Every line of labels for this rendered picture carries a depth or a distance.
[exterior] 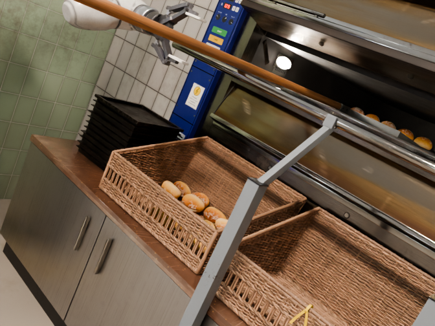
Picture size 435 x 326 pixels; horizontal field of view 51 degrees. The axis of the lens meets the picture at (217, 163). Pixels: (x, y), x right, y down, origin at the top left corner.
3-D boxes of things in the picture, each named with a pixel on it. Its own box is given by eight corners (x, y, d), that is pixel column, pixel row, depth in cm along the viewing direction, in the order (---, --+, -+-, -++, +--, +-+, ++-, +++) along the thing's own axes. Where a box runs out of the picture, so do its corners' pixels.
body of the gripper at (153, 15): (165, 14, 152) (182, 21, 146) (155, 38, 154) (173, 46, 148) (148, 6, 146) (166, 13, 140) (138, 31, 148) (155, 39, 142)
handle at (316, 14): (250, 4, 181) (252, 6, 183) (316, 27, 162) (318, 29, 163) (257, -9, 181) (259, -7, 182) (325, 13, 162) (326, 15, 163)
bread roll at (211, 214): (228, 214, 175) (219, 222, 172) (228, 225, 180) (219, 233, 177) (208, 201, 180) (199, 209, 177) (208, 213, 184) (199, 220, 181)
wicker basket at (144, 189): (183, 190, 206) (207, 134, 200) (278, 262, 174) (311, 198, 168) (94, 185, 168) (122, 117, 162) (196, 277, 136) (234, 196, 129)
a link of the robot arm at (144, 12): (147, 35, 158) (157, 40, 154) (127, 26, 151) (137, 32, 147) (157, 10, 156) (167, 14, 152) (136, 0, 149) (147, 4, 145)
